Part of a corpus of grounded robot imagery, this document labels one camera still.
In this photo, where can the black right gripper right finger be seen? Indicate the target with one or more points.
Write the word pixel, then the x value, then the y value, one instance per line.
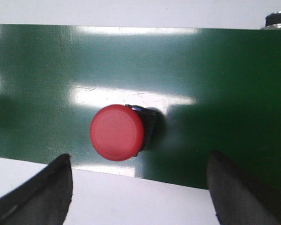
pixel 239 198

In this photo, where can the green conveyor belt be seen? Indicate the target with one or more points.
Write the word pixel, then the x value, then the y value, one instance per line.
pixel 212 89

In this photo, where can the black conveyor end bar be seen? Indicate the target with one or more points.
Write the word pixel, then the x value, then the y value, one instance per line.
pixel 273 21

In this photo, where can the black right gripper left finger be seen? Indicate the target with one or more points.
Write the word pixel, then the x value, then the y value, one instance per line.
pixel 42 200

